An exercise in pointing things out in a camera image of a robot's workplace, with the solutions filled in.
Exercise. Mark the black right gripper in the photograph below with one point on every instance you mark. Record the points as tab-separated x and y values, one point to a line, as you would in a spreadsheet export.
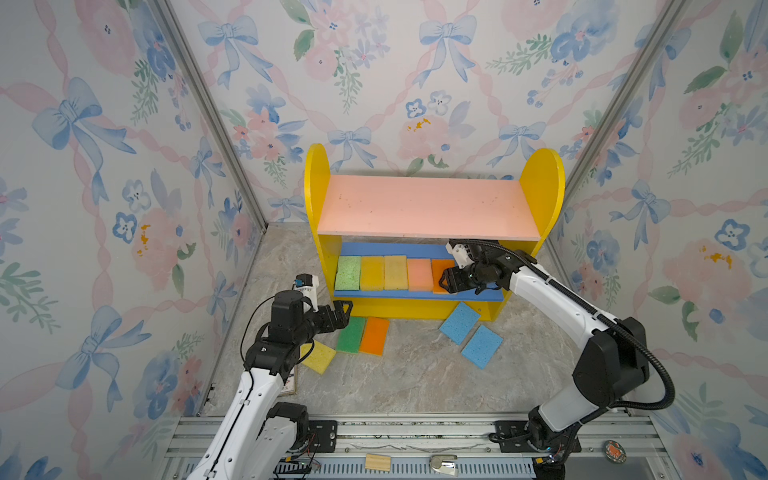
451	280

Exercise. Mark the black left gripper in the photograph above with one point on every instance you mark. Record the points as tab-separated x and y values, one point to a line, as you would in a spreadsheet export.
340	317

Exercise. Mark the orange sponge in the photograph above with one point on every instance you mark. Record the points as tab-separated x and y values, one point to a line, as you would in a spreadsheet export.
438	267
374	336

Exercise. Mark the pink salmon sponge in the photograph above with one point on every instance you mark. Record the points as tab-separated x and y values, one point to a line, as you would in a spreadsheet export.
419	272

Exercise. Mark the light green sponge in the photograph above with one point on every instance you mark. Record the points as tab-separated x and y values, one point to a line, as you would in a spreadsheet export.
348	273

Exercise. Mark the blue sponge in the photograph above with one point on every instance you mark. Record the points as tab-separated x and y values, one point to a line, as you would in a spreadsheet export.
482	346
459	323

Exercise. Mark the bright yellow sponge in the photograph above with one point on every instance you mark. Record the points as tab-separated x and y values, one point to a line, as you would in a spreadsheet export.
372	276

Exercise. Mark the pale yellow sponge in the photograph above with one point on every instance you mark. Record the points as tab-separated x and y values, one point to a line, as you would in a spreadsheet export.
396	273

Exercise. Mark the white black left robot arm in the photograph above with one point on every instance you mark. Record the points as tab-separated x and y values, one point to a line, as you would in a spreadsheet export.
258	430

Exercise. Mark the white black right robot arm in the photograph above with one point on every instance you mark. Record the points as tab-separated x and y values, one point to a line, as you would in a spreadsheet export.
611	363

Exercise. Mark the yellow pink blue wooden shelf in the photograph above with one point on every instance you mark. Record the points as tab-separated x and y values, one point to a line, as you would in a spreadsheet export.
394	215

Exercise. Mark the dark green sponge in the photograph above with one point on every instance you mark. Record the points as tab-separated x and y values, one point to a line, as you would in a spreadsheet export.
350	338

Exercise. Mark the small printed card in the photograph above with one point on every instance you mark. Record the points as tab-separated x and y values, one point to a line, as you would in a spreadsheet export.
290	386

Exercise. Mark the round red green sticker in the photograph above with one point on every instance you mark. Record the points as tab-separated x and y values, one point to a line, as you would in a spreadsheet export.
614	452

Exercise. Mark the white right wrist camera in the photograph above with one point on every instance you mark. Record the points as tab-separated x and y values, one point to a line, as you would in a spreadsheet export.
461	254

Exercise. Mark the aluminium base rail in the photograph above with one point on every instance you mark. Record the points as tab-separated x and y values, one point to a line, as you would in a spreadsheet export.
412	439

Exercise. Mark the aluminium corner post right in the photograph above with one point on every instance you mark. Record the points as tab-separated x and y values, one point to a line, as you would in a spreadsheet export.
661	31

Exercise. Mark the aluminium corner post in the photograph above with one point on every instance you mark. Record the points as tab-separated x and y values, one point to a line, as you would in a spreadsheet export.
661	31
180	47

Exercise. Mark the aluminium corner post left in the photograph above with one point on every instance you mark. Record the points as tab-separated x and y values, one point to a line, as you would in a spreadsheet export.
180	47

